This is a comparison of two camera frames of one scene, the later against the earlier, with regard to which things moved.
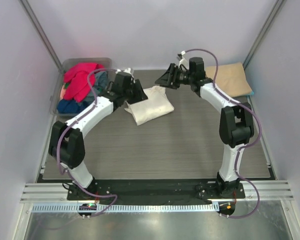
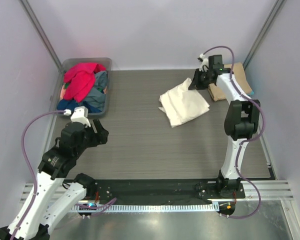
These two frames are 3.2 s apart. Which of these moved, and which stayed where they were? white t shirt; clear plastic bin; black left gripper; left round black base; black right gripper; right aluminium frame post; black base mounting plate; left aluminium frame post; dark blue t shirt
Moved: black left gripper; black right gripper; white t shirt
Stayed: clear plastic bin; black base mounting plate; left aluminium frame post; right aluminium frame post; dark blue t shirt; left round black base
